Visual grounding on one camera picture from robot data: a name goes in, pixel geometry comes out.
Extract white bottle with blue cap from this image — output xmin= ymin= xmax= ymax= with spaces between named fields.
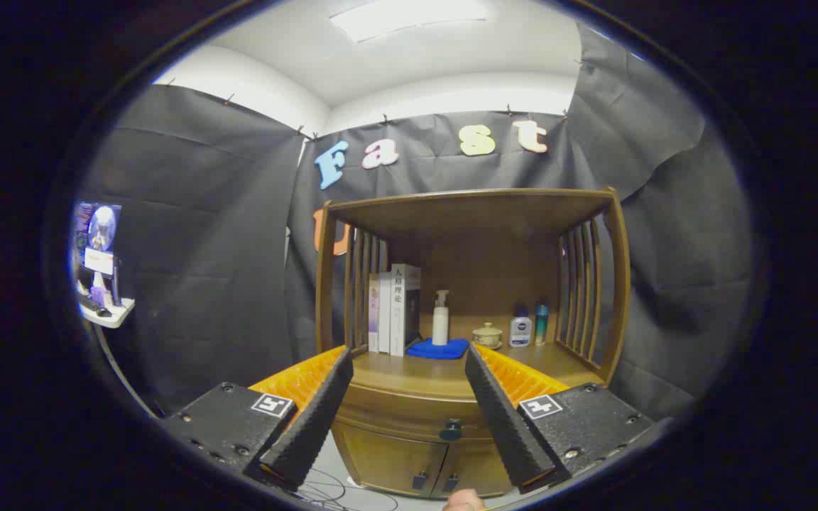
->
xmin=509 ymin=307 xmax=532 ymax=348

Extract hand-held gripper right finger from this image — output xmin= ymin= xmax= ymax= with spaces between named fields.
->
xmin=464 ymin=344 xmax=655 ymax=495

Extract brown wooden cabinet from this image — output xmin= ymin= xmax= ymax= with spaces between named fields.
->
xmin=315 ymin=187 xmax=631 ymax=499

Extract cream lidded tea cup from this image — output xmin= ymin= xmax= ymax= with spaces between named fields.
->
xmin=471 ymin=322 xmax=503 ymax=350

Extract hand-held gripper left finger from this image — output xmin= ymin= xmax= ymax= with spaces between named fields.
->
xmin=160 ymin=346 xmax=354 ymax=492

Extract wooden drawer with black knob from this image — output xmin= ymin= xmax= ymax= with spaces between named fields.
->
xmin=331 ymin=383 xmax=502 ymax=444

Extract pale purple book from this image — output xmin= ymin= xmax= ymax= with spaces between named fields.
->
xmin=369 ymin=274 xmax=381 ymax=353

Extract white wall shelf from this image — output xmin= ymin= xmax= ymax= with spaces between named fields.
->
xmin=75 ymin=291 xmax=136 ymax=329

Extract black floor cables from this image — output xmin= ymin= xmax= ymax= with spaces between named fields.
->
xmin=288 ymin=465 xmax=399 ymax=511

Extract wooden cabinet door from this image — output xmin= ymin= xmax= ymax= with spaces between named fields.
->
xmin=436 ymin=440 xmax=516 ymax=499
xmin=337 ymin=422 xmax=447 ymax=498

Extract thin white book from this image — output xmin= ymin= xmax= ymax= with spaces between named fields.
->
xmin=378 ymin=272 xmax=393 ymax=354

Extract white book with dark cover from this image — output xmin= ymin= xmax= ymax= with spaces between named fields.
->
xmin=390 ymin=263 xmax=422 ymax=357

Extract white pump bottle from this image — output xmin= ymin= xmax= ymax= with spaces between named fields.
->
xmin=432 ymin=290 xmax=450 ymax=346

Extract blue folded cloth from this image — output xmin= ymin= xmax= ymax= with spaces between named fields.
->
xmin=406 ymin=337 xmax=469 ymax=360

